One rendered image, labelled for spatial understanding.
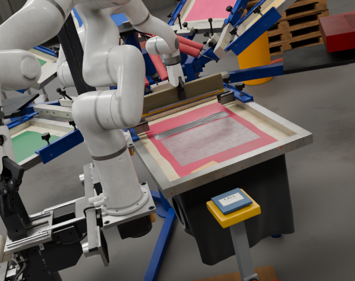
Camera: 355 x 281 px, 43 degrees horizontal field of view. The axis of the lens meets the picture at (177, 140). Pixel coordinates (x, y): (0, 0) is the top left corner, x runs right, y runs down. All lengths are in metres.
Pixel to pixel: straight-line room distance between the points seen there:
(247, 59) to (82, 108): 4.24
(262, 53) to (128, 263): 3.12
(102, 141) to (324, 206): 2.13
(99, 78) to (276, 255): 1.84
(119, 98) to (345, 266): 1.84
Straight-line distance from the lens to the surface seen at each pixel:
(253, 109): 2.00
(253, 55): 5.19
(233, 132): 1.88
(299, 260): 2.64
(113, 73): 1.06
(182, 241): 2.93
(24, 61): 0.87
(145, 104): 1.99
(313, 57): 2.69
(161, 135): 2.00
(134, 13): 1.75
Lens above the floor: 1.73
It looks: 24 degrees down
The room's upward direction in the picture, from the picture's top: 15 degrees counter-clockwise
